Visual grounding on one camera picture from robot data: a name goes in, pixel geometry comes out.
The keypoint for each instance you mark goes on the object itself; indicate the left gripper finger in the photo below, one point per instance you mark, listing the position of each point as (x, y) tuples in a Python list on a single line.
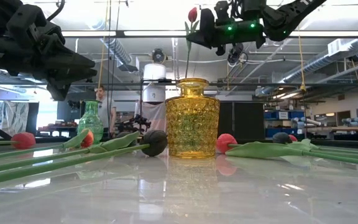
[(67, 77), (70, 61)]

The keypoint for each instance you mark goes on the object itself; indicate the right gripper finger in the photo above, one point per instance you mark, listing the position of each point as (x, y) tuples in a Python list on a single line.
[(199, 39)]

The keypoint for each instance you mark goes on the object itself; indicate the pink artificial tulip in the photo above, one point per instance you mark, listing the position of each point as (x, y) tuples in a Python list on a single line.
[(23, 140), (192, 14), (225, 143)]

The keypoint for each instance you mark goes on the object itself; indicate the black artificial tulip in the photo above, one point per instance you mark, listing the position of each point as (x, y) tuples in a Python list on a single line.
[(281, 137), (155, 143)]

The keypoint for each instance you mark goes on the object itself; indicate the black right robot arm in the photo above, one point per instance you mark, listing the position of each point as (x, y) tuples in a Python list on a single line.
[(291, 15)]

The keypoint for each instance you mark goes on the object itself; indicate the green textured glass vase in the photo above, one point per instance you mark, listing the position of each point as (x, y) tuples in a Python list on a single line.
[(90, 123)]

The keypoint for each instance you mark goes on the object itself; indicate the yellow textured glass vase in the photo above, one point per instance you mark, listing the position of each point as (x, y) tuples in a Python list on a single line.
[(193, 124)]

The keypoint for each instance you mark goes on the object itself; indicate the round black hanging device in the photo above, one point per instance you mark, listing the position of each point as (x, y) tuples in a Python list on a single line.
[(158, 56)]

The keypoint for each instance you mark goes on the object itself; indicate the person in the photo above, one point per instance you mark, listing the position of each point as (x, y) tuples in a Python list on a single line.
[(106, 110)]

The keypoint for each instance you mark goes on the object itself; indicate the white cylindrical tank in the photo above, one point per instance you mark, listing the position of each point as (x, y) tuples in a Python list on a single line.
[(154, 72)]

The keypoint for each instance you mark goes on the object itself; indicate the white grey patterned curtain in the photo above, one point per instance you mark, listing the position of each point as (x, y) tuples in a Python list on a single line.
[(14, 113)]

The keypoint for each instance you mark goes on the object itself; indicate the small black background robot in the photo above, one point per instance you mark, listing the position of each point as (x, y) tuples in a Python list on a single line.
[(137, 121)]

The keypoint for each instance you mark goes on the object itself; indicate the black cabinet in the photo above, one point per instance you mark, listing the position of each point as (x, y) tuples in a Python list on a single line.
[(244, 121)]

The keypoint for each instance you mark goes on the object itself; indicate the blue storage bins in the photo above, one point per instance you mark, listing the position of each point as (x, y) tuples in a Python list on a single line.
[(272, 115)]

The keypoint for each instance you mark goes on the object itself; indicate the wooden workbench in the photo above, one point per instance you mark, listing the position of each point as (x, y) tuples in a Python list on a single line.
[(353, 128)]

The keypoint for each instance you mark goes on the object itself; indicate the black hanging camera device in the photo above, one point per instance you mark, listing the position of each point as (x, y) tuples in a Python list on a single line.
[(236, 54)]

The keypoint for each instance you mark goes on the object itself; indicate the silver spiral air duct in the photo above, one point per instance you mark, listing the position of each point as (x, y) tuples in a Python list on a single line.
[(315, 67), (117, 49)]

